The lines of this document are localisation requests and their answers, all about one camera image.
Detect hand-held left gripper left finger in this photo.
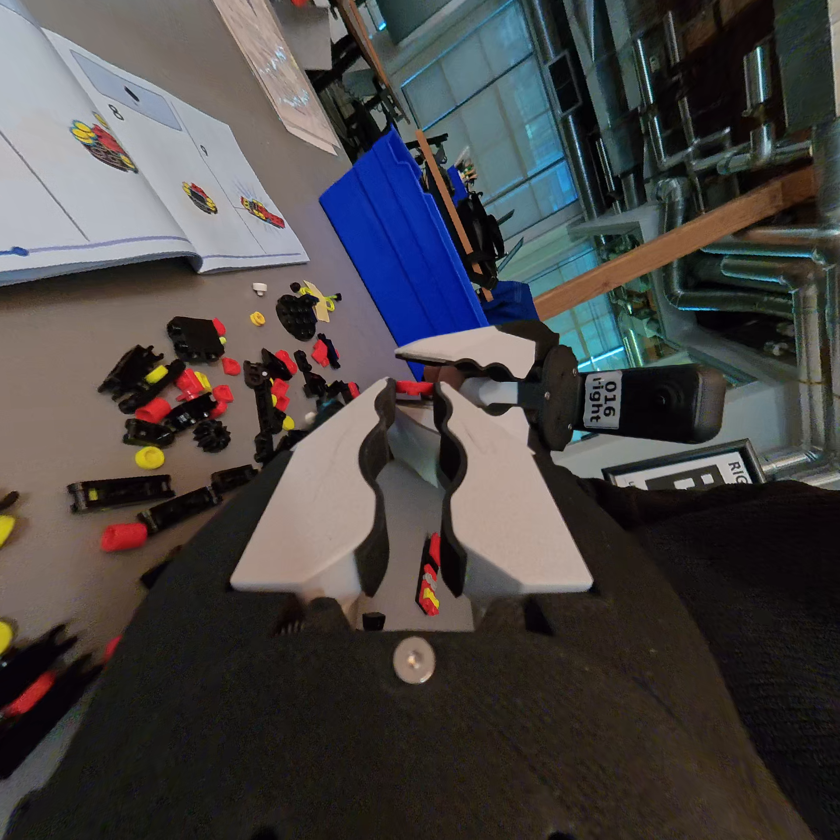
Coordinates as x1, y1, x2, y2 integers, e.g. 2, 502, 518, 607
230, 377, 398, 605

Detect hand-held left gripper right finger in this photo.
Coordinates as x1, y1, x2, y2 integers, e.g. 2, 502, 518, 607
433, 381, 595, 611

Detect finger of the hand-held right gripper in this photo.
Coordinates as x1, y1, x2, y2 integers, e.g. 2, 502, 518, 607
453, 375, 549, 421
394, 320, 560, 383

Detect black round lego plate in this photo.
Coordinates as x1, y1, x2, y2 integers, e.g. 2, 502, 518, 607
276, 293, 321, 342

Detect pile of lego pieces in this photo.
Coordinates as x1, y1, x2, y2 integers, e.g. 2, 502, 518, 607
0, 315, 363, 782

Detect person's right forearm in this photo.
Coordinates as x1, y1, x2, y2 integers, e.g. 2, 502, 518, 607
577, 478, 840, 840

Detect red yellow lego assembly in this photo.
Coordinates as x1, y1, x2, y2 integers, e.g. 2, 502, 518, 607
415, 532, 442, 616

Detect dark tangled equipment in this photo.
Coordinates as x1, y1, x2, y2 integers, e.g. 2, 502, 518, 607
423, 134, 526, 296

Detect blue plastic bin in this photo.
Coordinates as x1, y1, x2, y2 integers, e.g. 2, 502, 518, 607
319, 125, 534, 349

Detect metal ceiling pipes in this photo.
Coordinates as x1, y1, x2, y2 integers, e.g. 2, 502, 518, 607
564, 0, 840, 473

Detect wooden beam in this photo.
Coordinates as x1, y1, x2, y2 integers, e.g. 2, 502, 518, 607
535, 164, 820, 322

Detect clear plastic bag with sheet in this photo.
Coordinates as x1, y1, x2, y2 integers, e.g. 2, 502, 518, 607
213, 0, 339, 156

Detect background desk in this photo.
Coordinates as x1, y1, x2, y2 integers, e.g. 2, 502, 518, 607
282, 0, 411, 126

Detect instruction booklet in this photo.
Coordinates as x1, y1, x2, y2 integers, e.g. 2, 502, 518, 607
0, 0, 309, 287

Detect yellow string with tape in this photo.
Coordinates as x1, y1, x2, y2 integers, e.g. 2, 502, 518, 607
292, 281, 343, 326

